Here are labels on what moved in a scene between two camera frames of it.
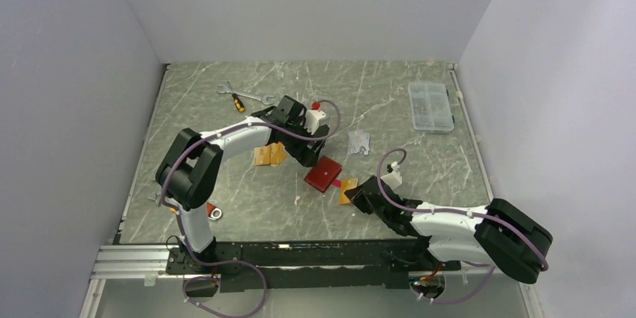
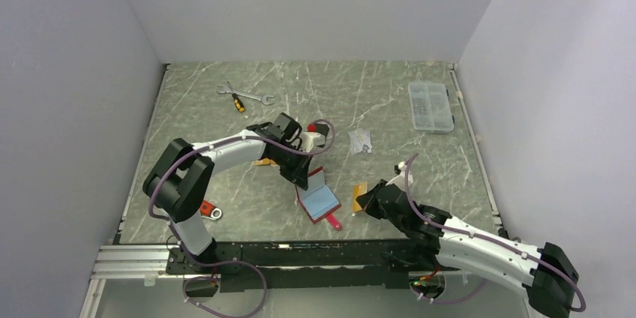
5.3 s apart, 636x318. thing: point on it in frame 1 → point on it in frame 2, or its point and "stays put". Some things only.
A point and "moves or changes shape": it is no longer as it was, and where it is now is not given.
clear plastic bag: (359, 142) stays put
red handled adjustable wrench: (213, 213) stays put
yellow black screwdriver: (237, 101) stays put
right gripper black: (357, 197) stays put
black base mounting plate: (308, 266) stays put
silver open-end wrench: (263, 98) stays put
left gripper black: (305, 156) → (298, 175)
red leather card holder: (323, 174) → (318, 200)
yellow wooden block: (346, 184) moves or changes shape
